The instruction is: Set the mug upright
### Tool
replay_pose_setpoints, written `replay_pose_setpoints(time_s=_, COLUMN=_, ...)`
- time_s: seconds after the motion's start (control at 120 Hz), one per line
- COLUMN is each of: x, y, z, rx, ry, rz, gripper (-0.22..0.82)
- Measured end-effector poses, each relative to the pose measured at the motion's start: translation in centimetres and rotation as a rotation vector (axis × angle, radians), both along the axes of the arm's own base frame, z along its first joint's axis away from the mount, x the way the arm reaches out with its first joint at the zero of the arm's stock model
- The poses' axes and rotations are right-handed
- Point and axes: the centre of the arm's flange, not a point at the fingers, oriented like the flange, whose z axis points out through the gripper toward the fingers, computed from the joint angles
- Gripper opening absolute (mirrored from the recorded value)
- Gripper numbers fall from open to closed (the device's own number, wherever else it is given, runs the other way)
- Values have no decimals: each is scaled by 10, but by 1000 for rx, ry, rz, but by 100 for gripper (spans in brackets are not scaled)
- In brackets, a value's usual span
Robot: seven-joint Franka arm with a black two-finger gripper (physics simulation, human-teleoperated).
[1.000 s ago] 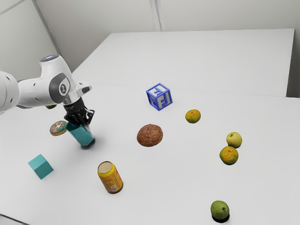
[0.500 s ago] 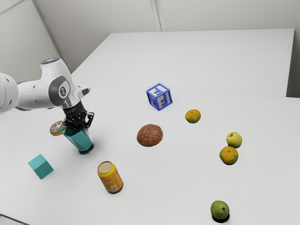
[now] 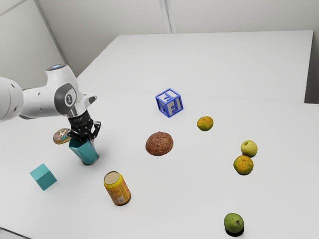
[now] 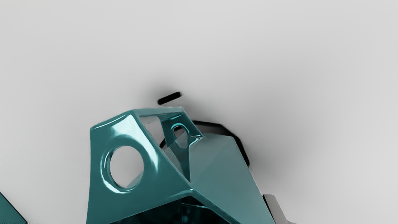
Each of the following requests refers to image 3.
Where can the yellow-green apple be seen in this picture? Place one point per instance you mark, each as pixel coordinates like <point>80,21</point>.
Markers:
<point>249,148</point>

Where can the yellow drink can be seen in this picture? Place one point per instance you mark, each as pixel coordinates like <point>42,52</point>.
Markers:
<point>117,188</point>

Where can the brown round bread roll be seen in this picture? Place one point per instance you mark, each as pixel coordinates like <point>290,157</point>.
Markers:
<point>159,144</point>

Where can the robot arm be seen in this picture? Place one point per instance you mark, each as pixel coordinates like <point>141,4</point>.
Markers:
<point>37,99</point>

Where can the green pear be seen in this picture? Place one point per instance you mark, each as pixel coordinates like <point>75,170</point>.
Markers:
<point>233,222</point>

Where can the large green-orange mandarin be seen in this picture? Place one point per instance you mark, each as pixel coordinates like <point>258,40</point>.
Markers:
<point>243,165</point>

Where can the teal cube block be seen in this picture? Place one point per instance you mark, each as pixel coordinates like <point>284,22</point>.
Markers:
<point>43,177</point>

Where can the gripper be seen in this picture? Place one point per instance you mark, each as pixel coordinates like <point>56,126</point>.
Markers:
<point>80,122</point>

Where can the small green-orange mandarin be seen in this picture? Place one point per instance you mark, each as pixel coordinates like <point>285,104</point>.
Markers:
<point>205,123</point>

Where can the teal faceted mug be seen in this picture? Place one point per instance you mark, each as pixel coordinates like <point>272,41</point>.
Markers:
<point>84,152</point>

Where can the frosted sprinkle donut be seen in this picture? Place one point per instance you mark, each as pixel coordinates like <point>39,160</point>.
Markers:
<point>60,136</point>

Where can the blue letter cube block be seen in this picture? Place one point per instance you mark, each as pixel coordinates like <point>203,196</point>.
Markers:
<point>170,102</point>

